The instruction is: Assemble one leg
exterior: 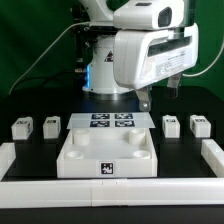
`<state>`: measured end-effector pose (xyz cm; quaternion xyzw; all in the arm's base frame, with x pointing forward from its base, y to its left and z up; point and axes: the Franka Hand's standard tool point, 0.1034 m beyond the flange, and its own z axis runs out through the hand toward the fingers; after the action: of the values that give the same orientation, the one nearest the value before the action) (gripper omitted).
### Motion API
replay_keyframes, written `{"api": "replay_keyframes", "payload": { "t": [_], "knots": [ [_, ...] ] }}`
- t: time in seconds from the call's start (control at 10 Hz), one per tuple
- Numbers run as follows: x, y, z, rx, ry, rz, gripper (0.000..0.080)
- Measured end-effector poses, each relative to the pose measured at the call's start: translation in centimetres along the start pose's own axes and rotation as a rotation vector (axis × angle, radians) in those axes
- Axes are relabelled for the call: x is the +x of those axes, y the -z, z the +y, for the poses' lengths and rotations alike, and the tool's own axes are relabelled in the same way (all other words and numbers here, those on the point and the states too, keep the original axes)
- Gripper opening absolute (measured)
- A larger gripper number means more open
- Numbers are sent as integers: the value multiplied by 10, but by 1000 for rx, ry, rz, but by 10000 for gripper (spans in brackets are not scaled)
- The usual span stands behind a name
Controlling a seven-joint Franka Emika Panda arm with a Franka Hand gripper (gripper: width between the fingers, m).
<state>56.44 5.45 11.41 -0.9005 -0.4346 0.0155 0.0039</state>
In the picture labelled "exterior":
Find white sheet with markers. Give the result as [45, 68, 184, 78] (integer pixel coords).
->
[67, 112, 155, 129]

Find white cable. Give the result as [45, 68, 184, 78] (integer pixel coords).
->
[8, 21, 91, 95]
[183, 43, 224, 78]

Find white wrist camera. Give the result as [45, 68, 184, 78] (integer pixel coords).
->
[113, 0, 184, 30]

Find white U-shaped fence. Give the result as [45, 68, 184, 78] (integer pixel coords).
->
[0, 143, 224, 208]

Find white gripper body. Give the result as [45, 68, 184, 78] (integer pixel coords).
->
[113, 24, 198, 89]

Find black cable on table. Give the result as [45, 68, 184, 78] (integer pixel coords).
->
[13, 75, 85, 91]

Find white cable right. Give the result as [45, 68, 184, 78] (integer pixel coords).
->
[183, 43, 224, 78]

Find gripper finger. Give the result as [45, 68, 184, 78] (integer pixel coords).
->
[167, 73, 182, 99]
[136, 86, 152, 112]

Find white square table top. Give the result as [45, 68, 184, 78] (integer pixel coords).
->
[57, 128, 158, 178]

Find white cable left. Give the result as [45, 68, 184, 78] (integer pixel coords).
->
[8, 21, 91, 95]

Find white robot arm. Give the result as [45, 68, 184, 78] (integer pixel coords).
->
[72, 0, 198, 111]

